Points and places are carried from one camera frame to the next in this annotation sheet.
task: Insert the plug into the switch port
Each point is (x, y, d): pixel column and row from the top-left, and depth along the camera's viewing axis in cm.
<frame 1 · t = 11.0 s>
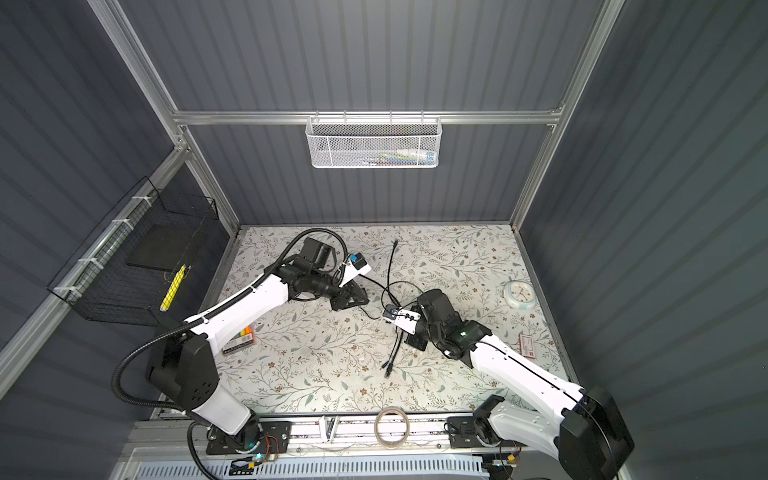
left hand: (365, 297, 81), fingers open
right hand: (404, 321, 81), fingers closed
red white small box: (529, 340, 91), on the table
white round timer: (520, 294, 99), point 3 cm above the table

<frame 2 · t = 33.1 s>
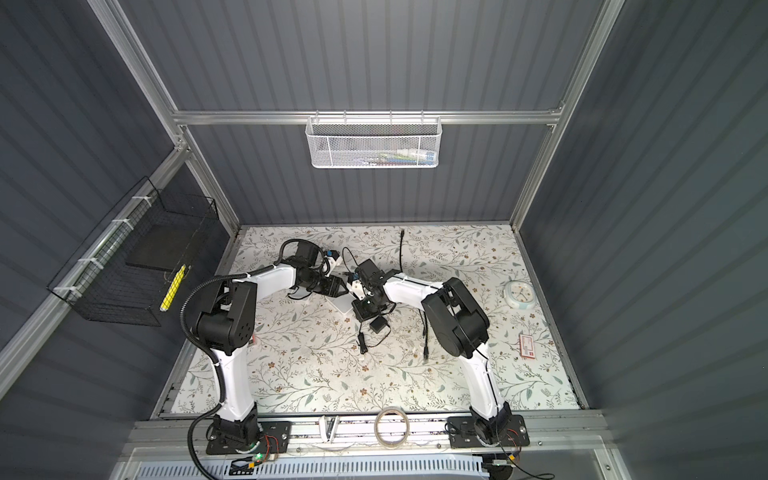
left hand: (341, 289, 101), fingers open
right hand: (360, 317, 96), fingers closed
the named things where they were.

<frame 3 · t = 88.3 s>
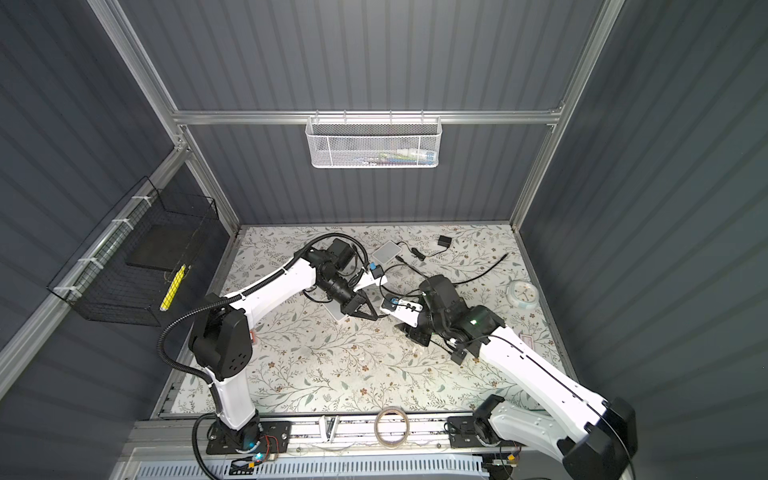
left hand: (374, 317, 79), fingers closed
right hand: (404, 318, 75), fingers open
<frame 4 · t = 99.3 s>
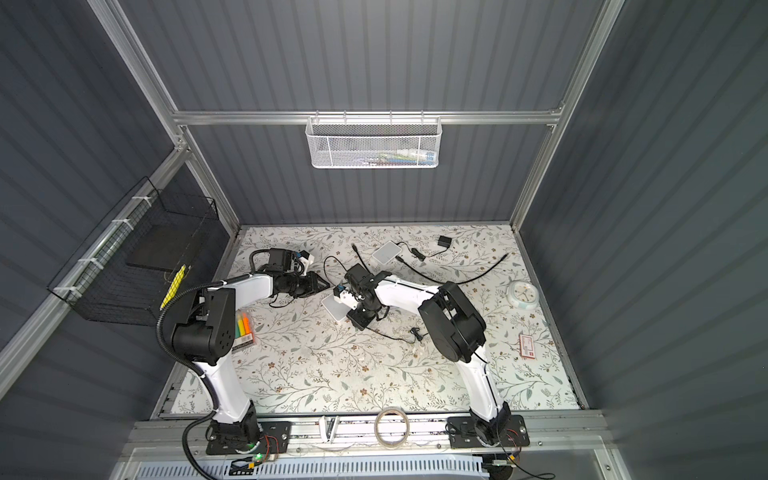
left hand: (326, 285, 99), fingers open
right hand: (358, 323, 94), fingers closed
